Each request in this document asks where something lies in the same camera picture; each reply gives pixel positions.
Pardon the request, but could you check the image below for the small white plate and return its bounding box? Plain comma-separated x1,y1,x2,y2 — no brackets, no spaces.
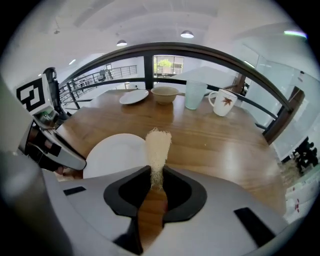
119,89,150,105

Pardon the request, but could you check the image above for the brown bowl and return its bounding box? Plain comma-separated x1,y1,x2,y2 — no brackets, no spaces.
150,86,180,105

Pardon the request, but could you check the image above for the white mug with leaf print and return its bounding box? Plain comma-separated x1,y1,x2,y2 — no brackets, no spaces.
208,88,238,117

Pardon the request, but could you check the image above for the window with green tree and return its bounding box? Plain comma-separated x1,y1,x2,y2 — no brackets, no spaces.
153,55,185,77

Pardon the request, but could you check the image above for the dark wooden post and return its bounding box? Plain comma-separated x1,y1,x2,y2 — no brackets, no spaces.
263,85,306,146

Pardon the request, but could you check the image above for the glass partition wall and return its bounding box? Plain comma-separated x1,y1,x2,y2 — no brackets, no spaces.
239,42,320,163

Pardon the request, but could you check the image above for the white plastic jug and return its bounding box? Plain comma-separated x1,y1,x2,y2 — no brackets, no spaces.
284,183,310,218

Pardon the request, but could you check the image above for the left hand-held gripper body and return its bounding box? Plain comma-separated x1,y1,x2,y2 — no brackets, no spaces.
16,76,88,174

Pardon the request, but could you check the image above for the green ribbed glass cup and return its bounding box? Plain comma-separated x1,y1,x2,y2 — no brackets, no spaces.
184,80,208,111

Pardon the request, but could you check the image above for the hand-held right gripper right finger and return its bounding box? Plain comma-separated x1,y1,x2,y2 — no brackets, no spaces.
161,165,208,224

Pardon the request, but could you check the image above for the big white plate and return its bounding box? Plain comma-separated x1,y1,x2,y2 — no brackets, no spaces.
82,133,148,180

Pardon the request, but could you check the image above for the beige sponge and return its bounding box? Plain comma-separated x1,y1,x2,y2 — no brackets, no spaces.
144,126,173,193

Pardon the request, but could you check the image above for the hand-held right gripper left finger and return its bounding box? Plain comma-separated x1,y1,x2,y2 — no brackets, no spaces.
103,164,152,255

